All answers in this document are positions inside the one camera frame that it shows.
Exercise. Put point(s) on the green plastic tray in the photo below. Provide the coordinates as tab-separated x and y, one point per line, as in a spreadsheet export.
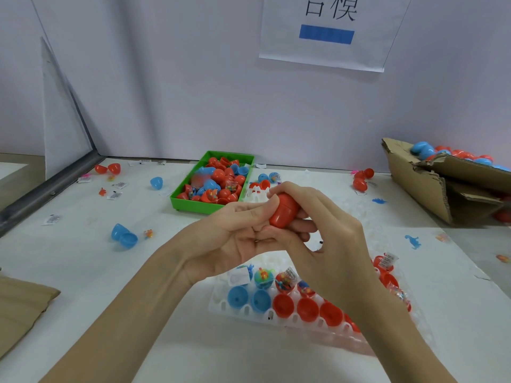
175	206

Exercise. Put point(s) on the flat brown cardboard sheet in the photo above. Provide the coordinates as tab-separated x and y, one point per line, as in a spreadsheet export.
24	311

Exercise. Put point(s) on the cardboard box of capsules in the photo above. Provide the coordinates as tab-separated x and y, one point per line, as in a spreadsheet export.
415	179

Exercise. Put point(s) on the pile of finished eggs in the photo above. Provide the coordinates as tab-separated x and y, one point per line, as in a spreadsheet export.
471	158

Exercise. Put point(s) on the person's right hand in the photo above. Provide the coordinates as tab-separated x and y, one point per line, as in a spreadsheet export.
339	251

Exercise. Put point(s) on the person's left hand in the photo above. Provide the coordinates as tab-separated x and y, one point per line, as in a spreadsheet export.
223	239

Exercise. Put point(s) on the person's left forearm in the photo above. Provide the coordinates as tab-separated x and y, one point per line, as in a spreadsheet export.
112	323

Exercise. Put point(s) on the small capsule cluster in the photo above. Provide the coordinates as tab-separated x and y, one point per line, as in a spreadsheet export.
266	180

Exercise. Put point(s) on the clear triangular panel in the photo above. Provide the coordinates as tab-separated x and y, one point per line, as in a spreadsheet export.
65	119

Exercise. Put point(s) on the blue egg shell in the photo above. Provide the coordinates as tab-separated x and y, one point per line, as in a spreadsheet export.
124	236

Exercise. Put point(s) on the single blue egg half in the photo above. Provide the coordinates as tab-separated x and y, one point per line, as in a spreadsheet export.
156	182

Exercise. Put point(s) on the grey metal rail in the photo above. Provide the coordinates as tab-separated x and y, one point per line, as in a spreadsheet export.
44	195

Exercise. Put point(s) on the small blue toy piece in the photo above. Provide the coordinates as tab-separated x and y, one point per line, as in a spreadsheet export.
413	241

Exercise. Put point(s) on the clear plastic egg tray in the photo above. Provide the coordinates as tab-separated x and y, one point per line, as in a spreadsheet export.
283	323

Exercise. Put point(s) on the small orange toy piece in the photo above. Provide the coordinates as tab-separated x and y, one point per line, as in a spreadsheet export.
502	257
148	233

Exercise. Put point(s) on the small white packet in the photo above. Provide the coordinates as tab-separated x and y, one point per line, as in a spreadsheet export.
52	219

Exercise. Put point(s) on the person's right forearm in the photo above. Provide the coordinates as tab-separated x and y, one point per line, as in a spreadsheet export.
399	339

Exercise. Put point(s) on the white paper sign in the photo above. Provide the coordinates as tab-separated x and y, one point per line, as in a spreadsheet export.
383	28

